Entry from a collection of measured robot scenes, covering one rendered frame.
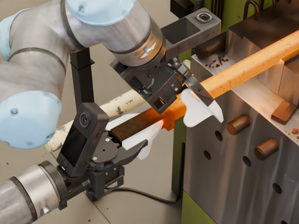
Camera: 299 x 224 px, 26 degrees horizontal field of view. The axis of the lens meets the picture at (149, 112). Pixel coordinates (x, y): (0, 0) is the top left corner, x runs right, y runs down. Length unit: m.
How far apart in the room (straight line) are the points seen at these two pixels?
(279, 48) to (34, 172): 0.50
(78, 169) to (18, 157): 1.38
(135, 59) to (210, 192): 0.69
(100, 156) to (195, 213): 0.69
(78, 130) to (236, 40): 0.44
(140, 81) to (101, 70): 1.69
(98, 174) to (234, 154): 0.42
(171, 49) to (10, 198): 0.32
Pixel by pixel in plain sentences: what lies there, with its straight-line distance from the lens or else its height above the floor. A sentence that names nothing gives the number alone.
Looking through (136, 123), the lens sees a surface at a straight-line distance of 1.04.
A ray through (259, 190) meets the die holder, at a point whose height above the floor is 0.71.
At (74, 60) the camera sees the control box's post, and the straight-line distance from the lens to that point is 1.74.
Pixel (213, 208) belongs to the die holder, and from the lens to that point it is 1.56.
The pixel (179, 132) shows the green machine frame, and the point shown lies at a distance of 1.96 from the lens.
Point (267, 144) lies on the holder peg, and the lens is 1.20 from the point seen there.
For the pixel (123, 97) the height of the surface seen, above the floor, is 0.64.
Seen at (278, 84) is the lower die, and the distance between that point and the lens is 1.24.
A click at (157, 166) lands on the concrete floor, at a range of 2.29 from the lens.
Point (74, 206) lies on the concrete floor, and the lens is 2.20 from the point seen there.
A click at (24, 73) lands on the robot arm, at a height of 1.26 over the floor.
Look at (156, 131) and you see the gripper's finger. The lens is 1.04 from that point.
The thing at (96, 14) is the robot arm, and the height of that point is 1.29.
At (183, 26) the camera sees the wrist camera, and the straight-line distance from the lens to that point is 0.98.
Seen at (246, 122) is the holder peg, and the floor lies 0.88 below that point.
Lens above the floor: 1.78
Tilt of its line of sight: 46 degrees down
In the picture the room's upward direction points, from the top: straight up
